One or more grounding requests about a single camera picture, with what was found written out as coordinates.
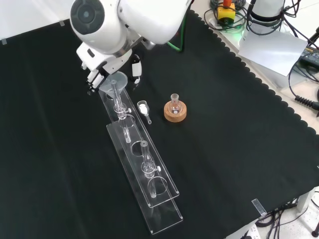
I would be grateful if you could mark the clear acrylic funnel stand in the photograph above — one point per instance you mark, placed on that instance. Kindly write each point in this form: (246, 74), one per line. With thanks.
(149, 174)

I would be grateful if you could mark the yellow stop button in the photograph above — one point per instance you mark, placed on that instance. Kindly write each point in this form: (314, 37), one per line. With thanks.
(226, 13)

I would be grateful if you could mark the glass weighing funnel with powder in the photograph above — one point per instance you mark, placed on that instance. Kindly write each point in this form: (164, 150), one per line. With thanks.
(142, 107)

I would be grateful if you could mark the black cloth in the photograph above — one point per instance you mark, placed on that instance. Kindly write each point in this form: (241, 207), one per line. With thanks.
(224, 137)

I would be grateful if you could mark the small round-bottom glass flask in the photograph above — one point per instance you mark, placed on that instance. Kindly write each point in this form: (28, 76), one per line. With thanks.
(174, 105)

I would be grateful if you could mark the black power adapter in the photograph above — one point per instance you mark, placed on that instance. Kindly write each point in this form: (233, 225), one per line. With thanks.
(310, 56)

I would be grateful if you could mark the clear plastic funnel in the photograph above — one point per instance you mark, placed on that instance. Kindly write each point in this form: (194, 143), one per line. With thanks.
(120, 79)

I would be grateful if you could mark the pale board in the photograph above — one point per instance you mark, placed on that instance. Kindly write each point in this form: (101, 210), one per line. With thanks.
(271, 49)

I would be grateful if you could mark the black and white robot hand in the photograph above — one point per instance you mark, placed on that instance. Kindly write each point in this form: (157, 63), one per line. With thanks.
(99, 61)

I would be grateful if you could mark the black tripod leg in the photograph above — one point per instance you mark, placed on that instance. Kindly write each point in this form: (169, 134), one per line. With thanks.
(314, 36)

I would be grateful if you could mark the white power strip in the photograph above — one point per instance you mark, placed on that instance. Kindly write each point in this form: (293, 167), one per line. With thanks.
(250, 232)

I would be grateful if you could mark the clear tape strip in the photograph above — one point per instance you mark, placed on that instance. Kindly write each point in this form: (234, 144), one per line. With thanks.
(259, 207)
(62, 23)
(4, 41)

